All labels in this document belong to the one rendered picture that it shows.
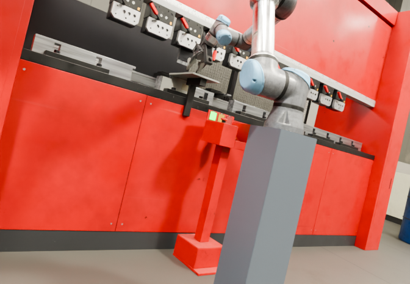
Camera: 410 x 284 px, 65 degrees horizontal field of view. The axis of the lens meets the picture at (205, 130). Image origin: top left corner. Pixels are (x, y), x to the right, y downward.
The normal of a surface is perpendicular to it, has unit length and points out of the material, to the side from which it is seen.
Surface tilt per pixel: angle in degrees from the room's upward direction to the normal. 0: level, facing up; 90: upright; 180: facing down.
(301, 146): 90
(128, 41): 90
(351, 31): 90
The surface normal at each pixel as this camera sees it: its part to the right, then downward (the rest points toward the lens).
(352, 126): -0.79, -0.20
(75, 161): 0.56, 0.12
